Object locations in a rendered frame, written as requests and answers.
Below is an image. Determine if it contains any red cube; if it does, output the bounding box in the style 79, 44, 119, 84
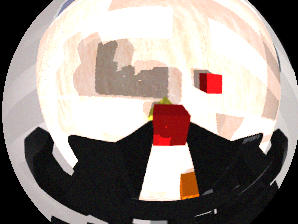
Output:
200, 73, 222, 95
153, 104, 190, 147

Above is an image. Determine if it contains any yellow cube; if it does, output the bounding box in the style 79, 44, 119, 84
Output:
149, 97, 173, 120

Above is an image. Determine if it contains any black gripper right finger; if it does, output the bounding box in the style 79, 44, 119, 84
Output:
186, 121, 263, 196

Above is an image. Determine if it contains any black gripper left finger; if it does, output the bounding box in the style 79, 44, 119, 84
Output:
68, 120, 154, 200

